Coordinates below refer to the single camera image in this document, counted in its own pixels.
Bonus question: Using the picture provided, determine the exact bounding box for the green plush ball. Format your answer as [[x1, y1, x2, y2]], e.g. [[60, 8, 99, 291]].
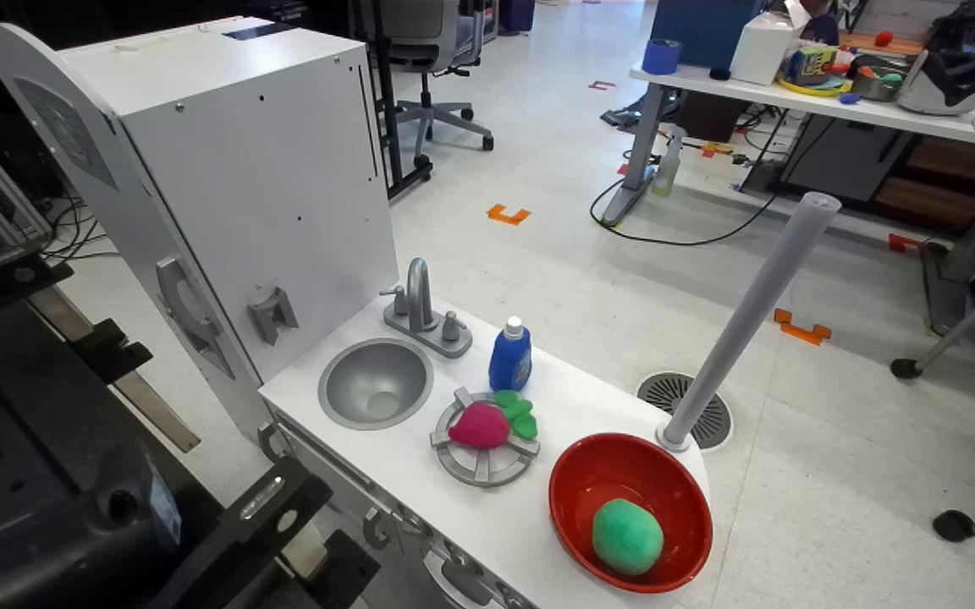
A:
[[594, 499, 663, 575]]

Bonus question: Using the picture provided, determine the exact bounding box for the white toy kitchen counter unit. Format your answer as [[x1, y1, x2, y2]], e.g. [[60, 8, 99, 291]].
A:
[[261, 306, 709, 609]]

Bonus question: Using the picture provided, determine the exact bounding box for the red bowl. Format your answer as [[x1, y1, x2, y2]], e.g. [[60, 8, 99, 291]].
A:
[[550, 433, 715, 597]]

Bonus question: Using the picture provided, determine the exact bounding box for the blue soap bottle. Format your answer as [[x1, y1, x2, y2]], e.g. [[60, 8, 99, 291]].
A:
[[489, 318, 531, 392]]

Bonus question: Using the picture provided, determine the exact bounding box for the grey toy faucet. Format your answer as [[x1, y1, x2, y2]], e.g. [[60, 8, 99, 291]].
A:
[[383, 258, 476, 358]]

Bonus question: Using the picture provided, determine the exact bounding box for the pink plush strawberry toy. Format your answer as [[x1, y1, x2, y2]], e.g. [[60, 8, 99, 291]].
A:
[[447, 392, 540, 449]]

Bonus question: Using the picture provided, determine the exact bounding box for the grey toy sink basin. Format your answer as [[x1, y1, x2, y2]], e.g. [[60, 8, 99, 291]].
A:
[[320, 337, 434, 430]]

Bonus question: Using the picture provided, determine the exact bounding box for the grey toy burner grate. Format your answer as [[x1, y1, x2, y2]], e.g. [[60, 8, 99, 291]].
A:
[[432, 390, 541, 492]]

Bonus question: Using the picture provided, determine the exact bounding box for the floor drain cover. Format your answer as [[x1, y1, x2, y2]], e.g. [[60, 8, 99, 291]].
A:
[[634, 370, 739, 452]]

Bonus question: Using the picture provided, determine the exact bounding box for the grey office chair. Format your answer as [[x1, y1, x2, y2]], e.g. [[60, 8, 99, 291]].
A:
[[379, 0, 496, 160]]

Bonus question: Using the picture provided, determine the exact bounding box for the grey support pole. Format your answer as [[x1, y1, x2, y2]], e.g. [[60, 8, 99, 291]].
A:
[[656, 194, 845, 452]]

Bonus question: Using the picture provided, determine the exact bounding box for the white toy kitchen cabinet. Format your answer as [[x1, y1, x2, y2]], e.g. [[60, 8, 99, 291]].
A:
[[0, 18, 398, 433]]

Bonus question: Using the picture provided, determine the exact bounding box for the white background desk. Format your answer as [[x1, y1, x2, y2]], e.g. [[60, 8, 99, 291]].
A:
[[600, 64, 975, 226]]

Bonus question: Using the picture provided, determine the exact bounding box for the white box on desk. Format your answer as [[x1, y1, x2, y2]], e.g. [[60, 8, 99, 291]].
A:
[[733, 10, 801, 85]]

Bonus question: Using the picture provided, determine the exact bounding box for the black equipment frame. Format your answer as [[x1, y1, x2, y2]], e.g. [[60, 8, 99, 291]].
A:
[[0, 166, 379, 609]]

